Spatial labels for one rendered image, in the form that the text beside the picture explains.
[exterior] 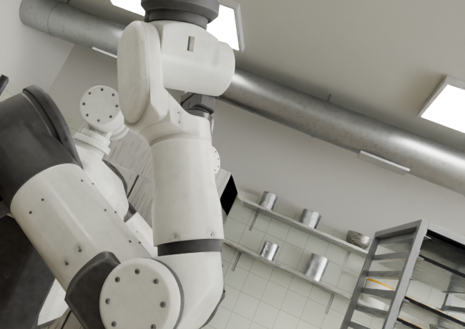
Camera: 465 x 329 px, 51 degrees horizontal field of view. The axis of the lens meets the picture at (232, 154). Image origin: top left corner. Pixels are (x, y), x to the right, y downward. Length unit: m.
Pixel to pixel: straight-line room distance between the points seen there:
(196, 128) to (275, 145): 4.50
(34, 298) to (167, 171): 0.34
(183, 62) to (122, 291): 0.24
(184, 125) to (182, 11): 0.12
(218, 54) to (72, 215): 0.23
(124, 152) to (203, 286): 3.81
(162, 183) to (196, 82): 0.13
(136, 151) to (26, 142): 3.65
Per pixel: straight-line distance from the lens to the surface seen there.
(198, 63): 0.54
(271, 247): 4.55
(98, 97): 0.81
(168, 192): 0.48
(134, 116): 0.50
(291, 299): 4.77
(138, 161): 4.19
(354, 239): 4.60
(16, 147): 0.58
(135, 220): 1.03
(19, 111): 0.61
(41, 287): 0.75
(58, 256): 0.53
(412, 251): 2.13
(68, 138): 0.62
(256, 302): 4.77
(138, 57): 0.51
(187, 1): 0.53
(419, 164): 4.04
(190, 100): 1.19
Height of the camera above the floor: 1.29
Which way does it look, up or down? 13 degrees up
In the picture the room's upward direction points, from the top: 25 degrees clockwise
